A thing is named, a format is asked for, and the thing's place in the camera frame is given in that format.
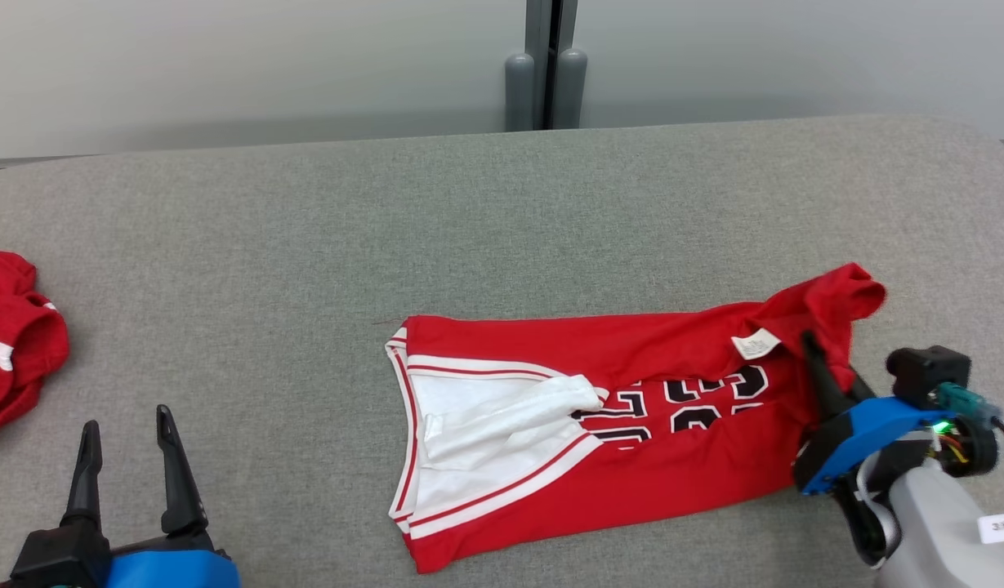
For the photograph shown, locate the grey vertical partition post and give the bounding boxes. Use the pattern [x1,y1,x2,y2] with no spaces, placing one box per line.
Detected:
[524,0,580,130]

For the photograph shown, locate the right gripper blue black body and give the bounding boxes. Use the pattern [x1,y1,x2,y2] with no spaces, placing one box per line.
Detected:
[793,396,953,497]

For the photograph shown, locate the red white-banded shorts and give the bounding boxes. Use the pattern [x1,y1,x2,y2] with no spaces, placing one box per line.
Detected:
[0,245,70,443]

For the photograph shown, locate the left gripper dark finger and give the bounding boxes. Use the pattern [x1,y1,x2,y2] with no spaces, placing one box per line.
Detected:
[60,420,103,532]
[156,404,211,538]

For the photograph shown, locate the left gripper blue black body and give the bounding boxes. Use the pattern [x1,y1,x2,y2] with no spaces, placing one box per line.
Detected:
[101,531,242,588]

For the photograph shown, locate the grey cylindrical post bumper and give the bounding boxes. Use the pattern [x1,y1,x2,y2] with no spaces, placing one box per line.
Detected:
[551,47,588,130]
[504,52,536,132]

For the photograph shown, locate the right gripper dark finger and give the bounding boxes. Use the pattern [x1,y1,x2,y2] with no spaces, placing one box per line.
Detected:
[801,330,856,423]
[845,366,877,403]

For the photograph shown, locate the right arm teal-plug black cable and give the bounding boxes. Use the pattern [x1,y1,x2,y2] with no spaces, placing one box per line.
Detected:
[933,382,1004,466]

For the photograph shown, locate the red white numbered jersey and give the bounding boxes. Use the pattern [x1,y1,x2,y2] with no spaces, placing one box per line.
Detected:
[385,261,888,575]

